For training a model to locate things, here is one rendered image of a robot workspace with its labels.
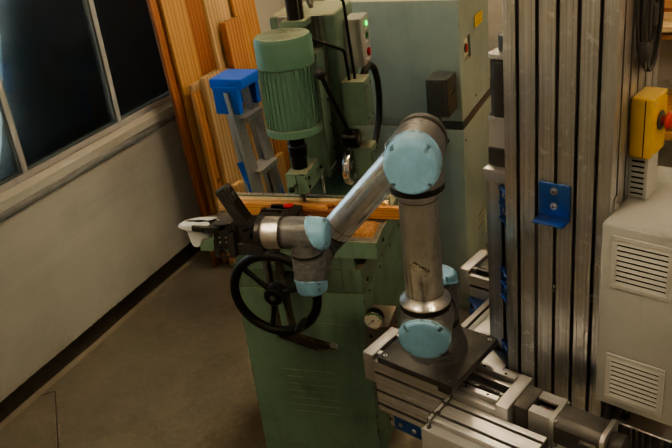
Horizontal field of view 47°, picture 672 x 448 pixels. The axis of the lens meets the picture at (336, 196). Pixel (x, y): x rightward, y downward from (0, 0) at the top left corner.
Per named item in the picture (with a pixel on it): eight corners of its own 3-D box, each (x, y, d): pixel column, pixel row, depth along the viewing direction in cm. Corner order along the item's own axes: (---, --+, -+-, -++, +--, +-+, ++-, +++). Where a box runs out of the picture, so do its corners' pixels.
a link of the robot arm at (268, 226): (274, 222, 171) (285, 210, 178) (255, 222, 172) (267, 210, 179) (278, 253, 173) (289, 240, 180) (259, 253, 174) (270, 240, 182)
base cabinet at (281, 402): (264, 450, 284) (233, 287, 254) (312, 355, 334) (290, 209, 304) (383, 466, 271) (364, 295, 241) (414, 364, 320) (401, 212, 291)
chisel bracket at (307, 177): (288, 198, 247) (284, 174, 244) (302, 180, 259) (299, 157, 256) (310, 199, 245) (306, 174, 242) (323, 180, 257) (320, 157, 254)
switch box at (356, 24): (347, 67, 256) (342, 19, 250) (355, 59, 265) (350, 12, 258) (365, 67, 255) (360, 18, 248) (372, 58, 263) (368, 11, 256)
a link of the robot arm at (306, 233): (326, 259, 171) (321, 225, 167) (279, 258, 174) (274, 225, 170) (334, 242, 178) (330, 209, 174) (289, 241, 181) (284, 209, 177)
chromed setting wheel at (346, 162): (342, 191, 254) (338, 156, 249) (352, 175, 265) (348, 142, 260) (351, 191, 253) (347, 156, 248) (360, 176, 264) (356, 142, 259)
